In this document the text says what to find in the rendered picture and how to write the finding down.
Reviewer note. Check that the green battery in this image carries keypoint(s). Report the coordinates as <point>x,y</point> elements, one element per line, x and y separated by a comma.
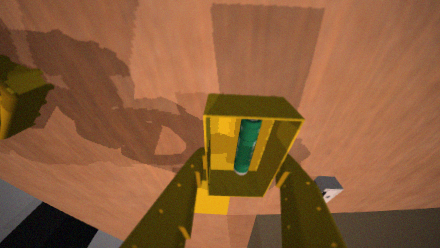
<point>248,135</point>

